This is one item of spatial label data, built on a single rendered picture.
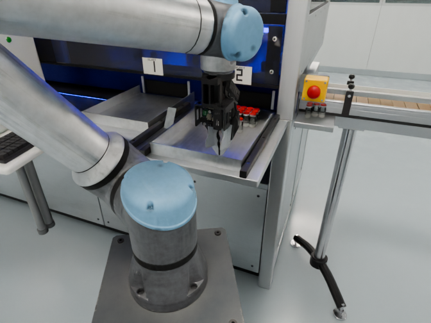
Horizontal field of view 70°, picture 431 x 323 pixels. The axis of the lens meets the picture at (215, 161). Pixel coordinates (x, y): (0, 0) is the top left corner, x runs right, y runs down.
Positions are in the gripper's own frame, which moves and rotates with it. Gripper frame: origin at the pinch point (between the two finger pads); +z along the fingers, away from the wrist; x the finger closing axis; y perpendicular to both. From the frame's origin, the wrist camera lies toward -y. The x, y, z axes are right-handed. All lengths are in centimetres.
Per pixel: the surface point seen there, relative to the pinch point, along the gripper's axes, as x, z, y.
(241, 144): 1.6, 4.3, -12.8
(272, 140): 9.4, 4.5, -19.6
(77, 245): -96, 93, -25
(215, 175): 0.0, 5.4, 3.9
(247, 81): -4.1, -7.6, -35.9
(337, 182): 32, 34, -51
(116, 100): -54, 3, -28
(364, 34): 52, 30, -496
